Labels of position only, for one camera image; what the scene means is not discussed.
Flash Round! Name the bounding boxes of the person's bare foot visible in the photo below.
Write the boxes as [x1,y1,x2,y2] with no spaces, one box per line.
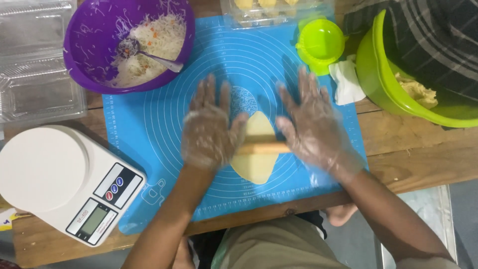
[324,203,359,227]

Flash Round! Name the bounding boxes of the purple plastic bowl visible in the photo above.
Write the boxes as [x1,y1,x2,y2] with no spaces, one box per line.
[63,0,196,95]

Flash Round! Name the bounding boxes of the person's beige trousers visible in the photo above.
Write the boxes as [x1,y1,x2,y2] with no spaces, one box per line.
[211,214,352,269]

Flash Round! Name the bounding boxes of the green plastic dumpling press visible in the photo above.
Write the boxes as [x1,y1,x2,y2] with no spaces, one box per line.
[295,16,349,77]

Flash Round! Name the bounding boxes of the clear tray of filled pastries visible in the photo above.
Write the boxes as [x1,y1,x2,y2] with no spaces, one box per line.
[220,0,336,30]

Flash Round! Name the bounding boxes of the person's right hand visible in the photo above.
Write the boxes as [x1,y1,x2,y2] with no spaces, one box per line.
[275,67,367,184]

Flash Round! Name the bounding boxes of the dark plaid cloth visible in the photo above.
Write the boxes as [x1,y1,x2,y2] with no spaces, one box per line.
[343,0,478,102]

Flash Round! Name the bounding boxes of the wooden rolling pin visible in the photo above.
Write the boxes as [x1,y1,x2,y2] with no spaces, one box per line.
[236,141,292,156]

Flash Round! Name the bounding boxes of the yellow dough lump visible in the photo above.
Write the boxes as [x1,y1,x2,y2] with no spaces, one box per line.
[395,72,439,110]

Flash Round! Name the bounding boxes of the blue silicone baking mat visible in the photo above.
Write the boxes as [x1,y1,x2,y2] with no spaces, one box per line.
[102,15,369,236]

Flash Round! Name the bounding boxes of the white crumpled tissue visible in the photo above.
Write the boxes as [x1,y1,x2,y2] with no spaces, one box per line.
[329,55,367,106]

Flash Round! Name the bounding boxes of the flattened yellow dough sheet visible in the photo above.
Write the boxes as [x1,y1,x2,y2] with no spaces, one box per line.
[230,111,280,185]

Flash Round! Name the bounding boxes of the white digital kitchen scale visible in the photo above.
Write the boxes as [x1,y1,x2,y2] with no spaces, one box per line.
[0,125,148,248]

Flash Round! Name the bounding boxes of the shredded vegetable filling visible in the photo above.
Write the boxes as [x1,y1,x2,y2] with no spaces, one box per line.
[108,13,187,88]

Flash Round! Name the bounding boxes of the metal spoon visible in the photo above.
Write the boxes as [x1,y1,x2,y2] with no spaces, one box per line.
[119,39,184,73]

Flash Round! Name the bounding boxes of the clear plastic clamshell container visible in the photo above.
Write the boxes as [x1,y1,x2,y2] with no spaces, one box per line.
[0,0,88,125]

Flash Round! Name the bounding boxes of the green plastic bowl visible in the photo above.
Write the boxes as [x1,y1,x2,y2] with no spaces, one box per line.
[356,9,478,129]

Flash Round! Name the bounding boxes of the person's left hand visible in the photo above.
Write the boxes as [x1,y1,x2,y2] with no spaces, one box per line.
[181,73,249,172]

